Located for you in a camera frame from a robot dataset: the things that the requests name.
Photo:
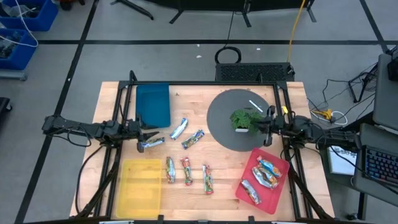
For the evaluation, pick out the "grey monitor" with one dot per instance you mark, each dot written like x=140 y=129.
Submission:
x=385 y=93

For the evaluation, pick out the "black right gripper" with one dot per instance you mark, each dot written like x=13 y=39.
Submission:
x=276 y=124

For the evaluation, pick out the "black perforated case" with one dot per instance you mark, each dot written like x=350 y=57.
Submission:
x=255 y=72

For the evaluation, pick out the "teal blue plastic tray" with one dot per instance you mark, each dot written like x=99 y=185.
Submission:
x=154 y=105

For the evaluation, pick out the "black tripod leg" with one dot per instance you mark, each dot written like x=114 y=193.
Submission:
x=136 y=8

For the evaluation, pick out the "red plastic tray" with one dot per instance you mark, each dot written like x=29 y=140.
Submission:
x=273 y=199

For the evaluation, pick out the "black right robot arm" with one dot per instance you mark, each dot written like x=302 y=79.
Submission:
x=323 y=133

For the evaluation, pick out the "red green granola bar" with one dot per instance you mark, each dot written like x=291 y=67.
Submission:
x=208 y=179
x=170 y=169
x=186 y=171

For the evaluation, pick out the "black metal frame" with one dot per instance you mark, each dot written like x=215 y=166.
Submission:
x=202 y=83

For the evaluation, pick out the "yellow tag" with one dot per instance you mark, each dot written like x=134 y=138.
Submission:
x=284 y=109

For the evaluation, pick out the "white strip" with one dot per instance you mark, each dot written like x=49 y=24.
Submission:
x=256 y=105

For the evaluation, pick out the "orange blue granola bar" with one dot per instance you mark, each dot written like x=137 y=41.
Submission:
x=269 y=166
x=251 y=192
x=264 y=179

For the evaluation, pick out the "blue silver granola bar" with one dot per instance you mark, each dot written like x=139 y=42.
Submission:
x=193 y=139
x=154 y=142
x=179 y=128

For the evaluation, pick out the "black stand legs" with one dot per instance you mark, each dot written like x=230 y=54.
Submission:
x=245 y=15

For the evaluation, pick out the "yellow plastic tray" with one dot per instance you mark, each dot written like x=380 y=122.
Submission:
x=139 y=189

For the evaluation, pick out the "yellow floor connector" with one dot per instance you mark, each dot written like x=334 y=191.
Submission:
x=323 y=114

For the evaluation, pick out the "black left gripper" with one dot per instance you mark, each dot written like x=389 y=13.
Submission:
x=134 y=129

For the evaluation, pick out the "grey round mat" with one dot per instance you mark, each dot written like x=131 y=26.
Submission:
x=224 y=130

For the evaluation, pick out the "white paper box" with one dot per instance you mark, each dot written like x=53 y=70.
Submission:
x=342 y=163

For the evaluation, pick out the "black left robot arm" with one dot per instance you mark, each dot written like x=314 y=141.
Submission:
x=77 y=127

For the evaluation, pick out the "green plant in white pot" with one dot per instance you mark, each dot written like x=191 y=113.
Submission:
x=244 y=119

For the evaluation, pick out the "blue storage bin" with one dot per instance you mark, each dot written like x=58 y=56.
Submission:
x=40 y=18
x=21 y=56

